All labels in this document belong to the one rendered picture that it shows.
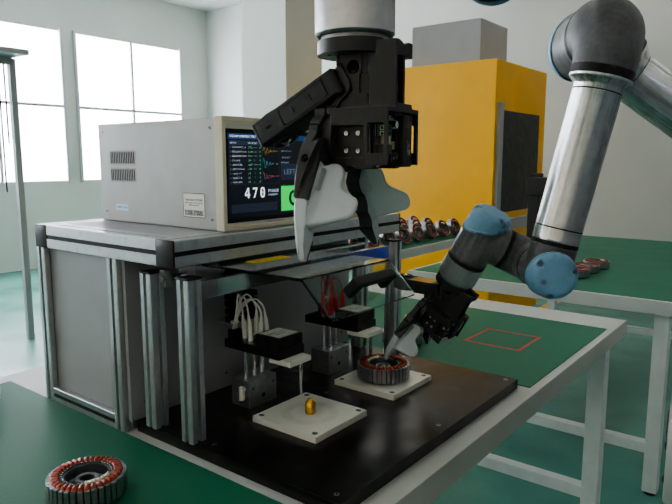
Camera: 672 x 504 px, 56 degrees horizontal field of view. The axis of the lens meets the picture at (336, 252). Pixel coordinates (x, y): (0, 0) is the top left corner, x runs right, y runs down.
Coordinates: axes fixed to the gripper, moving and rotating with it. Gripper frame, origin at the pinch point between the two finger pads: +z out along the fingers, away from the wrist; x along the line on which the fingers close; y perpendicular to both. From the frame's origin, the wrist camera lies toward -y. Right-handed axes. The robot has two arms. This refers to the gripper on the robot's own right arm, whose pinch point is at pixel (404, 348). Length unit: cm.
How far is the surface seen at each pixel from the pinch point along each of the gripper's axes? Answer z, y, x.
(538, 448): 91, 13, 147
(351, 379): 11.0, -4.4, -5.9
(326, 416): 6.3, 3.7, -23.6
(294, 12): 17, -338, 261
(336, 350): 11.5, -13.1, -2.1
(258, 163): -25.0, -33.1, -24.7
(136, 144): -16, -56, -35
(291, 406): 10.3, -3.3, -24.7
